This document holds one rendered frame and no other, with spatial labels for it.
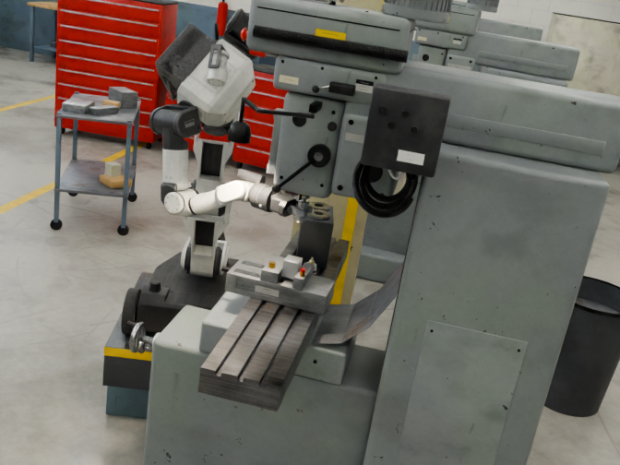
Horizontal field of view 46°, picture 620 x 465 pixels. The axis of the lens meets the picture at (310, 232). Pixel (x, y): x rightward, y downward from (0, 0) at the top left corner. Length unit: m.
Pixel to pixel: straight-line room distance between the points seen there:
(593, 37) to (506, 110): 8.38
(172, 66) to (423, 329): 1.26
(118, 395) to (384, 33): 2.02
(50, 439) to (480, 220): 2.04
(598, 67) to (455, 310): 8.54
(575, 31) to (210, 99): 8.26
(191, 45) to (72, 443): 1.70
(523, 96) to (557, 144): 0.17
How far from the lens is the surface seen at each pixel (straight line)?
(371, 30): 2.14
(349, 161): 2.21
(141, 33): 7.49
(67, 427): 3.38
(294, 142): 2.25
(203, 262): 3.24
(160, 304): 3.11
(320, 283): 2.48
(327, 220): 2.75
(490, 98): 2.16
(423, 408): 2.37
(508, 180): 2.08
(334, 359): 2.39
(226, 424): 2.64
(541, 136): 2.18
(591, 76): 10.57
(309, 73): 2.19
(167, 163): 2.61
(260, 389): 2.03
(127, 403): 3.40
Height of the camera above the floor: 1.98
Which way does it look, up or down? 20 degrees down
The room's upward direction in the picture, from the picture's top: 9 degrees clockwise
